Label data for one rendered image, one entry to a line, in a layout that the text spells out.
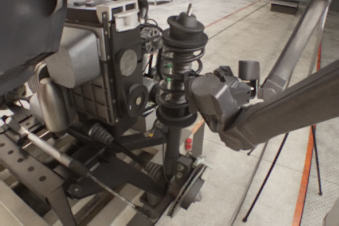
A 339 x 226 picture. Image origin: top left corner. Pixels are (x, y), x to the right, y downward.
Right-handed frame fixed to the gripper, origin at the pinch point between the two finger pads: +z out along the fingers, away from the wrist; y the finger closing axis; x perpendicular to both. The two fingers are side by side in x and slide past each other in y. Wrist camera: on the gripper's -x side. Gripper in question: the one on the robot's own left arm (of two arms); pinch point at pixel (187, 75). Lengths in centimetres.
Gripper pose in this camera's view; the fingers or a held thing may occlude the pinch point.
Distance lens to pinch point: 67.3
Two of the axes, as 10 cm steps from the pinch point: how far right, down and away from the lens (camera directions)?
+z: -3.1, -5.8, 7.6
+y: -0.7, -7.8, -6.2
